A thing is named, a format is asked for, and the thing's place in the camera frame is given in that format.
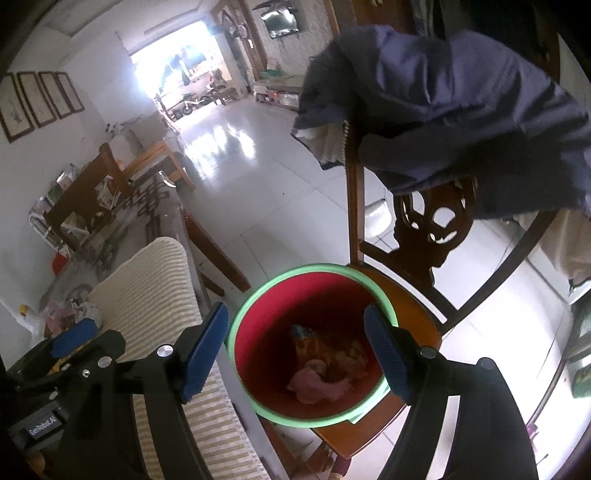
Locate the light wooden armchair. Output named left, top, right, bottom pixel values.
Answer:
left=99, top=114, right=197, bottom=192

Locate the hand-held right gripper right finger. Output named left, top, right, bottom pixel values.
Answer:
left=364, top=305, right=539, bottom=480

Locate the navy blue jacket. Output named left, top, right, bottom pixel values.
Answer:
left=291, top=23, right=591, bottom=220

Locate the grey patterned tablecloth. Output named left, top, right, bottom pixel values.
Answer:
left=39, top=173, right=208, bottom=342

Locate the red bin with green rim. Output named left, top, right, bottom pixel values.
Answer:
left=226, top=263, right=399, bottom=428

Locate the cream striped cloth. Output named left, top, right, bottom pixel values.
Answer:
left=88, top=236, right=273, bottom=480

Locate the crumpled white paper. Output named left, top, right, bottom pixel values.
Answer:
left=69, top=300, right=102, bottom=325

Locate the white metal rack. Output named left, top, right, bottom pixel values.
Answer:
left=27, top=164, right=79, bottom=252

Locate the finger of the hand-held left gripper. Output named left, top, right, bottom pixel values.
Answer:
left=51, top=320, right=126, bottom=383

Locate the beige hanging cloth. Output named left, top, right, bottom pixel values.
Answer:
left=517, top=208, right=591, bottom=288

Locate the wooden table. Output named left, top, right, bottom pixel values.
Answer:
left=178, top=205, right=252, bottom=297

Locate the framed wall picture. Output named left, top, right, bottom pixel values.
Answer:
left=39, top=71, right=74, bottom=119
left=0, top=73, right=34, bottom=142
left=18, top=71, right=58, bottom=128
left=55, top=71, right=85, bottom=114

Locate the carved wooden chair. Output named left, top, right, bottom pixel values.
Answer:
left=305, top=117, right=561, bottom=475

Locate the parked scooter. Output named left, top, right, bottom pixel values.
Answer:
left=178, top=90, right=219, bottom=117

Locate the pink cloth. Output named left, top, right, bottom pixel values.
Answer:
left=43, top=300, right=77, bottom=339

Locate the pink crumpled tissue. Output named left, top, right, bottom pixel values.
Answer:
left=287, top=360, right=354, bottom=404

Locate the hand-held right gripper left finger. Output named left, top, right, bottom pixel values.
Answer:
left=60, top=302, right=230, bottom=480

